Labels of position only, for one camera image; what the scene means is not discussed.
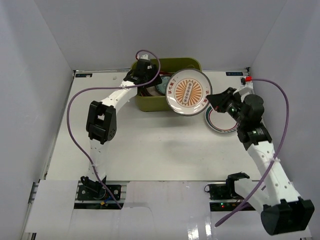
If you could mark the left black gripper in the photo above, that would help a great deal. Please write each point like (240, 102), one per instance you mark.
(149, 73)

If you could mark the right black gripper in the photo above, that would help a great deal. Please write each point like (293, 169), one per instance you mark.
(219, 101)

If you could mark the beige plate dark red rim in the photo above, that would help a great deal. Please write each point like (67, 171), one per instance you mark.
(149, 92)

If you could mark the small blue patterned plate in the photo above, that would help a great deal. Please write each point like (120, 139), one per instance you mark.
(160, 89)

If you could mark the white plate green rim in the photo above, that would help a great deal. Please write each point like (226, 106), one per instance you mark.
(220, 122)

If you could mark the white orange sunburst plate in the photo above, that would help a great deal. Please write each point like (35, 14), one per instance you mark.
(186, 92)

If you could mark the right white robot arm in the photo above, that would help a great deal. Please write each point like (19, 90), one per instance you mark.
(280, 206)

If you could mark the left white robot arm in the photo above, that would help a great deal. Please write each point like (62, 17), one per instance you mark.
(101, 123)

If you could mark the olive green plastic bin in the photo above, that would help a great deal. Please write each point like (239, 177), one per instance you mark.
(168, 67)

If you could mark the right table corner label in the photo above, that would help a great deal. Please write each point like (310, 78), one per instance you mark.
(234, 73)

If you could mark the table corner label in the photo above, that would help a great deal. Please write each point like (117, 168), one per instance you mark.
(83, 75)
(234, 73)

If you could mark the left table corner label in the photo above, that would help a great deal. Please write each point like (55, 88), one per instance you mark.
(83, 75)

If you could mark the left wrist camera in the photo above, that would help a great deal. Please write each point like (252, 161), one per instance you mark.
(144, 57)

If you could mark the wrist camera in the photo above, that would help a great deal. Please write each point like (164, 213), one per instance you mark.
(246, 85)
(144, 57)

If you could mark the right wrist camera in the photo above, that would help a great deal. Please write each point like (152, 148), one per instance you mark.
(246, 85)

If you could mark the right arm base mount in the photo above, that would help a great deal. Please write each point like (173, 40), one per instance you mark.
(220, 200)

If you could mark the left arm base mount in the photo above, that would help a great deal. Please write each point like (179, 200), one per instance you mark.
(87, 199)

